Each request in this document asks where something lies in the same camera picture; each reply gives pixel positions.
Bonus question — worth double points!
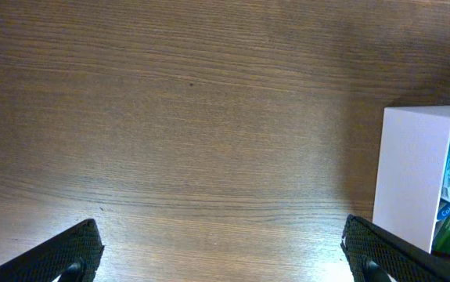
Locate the white cardboard box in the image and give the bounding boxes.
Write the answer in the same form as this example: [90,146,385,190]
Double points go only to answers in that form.
[372,106,450,252]

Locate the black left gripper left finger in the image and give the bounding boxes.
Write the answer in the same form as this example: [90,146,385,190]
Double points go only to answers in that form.
[0,219,104,282]

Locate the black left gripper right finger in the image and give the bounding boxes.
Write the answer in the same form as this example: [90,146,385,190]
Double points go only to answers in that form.
[341,215,450,282]

